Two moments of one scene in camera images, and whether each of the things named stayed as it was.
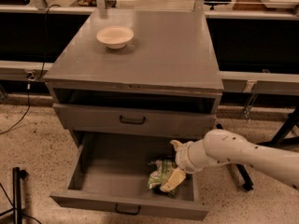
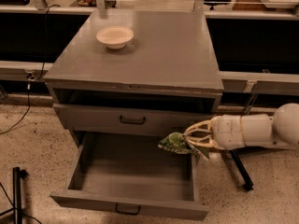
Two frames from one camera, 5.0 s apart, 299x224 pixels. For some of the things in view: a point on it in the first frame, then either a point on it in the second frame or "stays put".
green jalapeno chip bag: x=159 y=170 to x=177 y=142
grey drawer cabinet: x=137 y=74 stays put
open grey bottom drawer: x=110 y=174 stays put
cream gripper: x=182 y=157 to x=228 y=132
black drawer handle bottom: x=126 y=213 stays put
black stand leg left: x=18 y=175 stays put
